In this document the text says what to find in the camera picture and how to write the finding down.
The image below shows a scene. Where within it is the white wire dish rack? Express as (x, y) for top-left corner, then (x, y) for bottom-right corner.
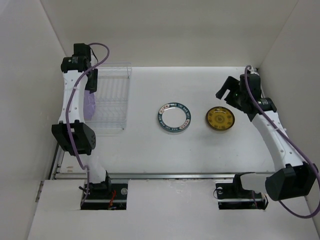
(85, 62), (132, 136)

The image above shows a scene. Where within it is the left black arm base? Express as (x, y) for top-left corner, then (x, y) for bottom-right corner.
(79, 181), (129, 211)

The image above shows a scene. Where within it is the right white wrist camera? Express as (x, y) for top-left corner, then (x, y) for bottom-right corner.
(249, 66), (259, 75)

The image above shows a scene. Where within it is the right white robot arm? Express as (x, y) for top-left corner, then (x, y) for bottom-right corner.
(215, 74), (316, 201)

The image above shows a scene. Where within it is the aluminium table frame rail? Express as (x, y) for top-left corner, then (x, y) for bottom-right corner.
(49, 67), (291, 181)

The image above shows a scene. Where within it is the purple plate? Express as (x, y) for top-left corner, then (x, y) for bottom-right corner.
(83, 90), (96, 121)

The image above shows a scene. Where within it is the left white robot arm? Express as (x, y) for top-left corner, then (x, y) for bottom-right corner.
(51, 43), (112, 199)

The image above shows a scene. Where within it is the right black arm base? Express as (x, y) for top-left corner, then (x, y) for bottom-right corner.
(213, 182), (269, 210)

